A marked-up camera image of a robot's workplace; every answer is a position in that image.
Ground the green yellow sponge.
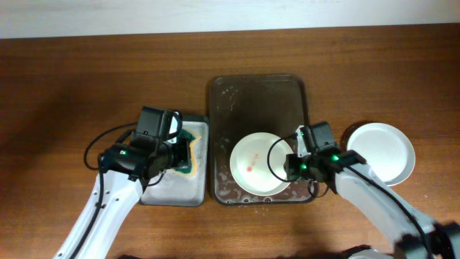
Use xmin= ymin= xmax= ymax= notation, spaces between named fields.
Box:
xmin=173 ymin=129 xmax=201 ymax=178

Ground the pale blue plate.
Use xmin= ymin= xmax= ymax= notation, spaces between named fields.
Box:
xmin=346 ymin=122 xmax=416 ymax=186

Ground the cream white plate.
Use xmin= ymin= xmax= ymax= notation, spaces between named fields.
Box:
xmin=229 ymin=132 xmax=293 ymax=196

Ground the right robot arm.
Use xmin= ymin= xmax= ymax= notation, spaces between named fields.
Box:
xmin=284 ymin=122 xmax=459 ymax=258

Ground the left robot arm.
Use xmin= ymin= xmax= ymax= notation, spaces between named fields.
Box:
xmin=56 ymin=106 xmax=191 ymax=258

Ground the black soapy water tray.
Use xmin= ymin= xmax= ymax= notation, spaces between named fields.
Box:
xmin=139 ymin=115 xmax=209 ymax=206

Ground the brown serving tray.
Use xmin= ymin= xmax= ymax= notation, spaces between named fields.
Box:
xmin=208 ymin=74 xmax=319 ymax=206

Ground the right black cable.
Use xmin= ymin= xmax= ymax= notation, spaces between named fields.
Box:
xmin=266 ymin=133 xmax=432 ymax=259

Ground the black cable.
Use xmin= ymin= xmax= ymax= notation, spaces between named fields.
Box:
xmin=83 ymin=122 xmax=139 ymax=259
xmin=266 ymin=133 xmax=432 ymax=259

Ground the left black cable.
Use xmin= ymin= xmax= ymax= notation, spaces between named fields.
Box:
xmin=83 ymin=122 xmax=139 ymax=259

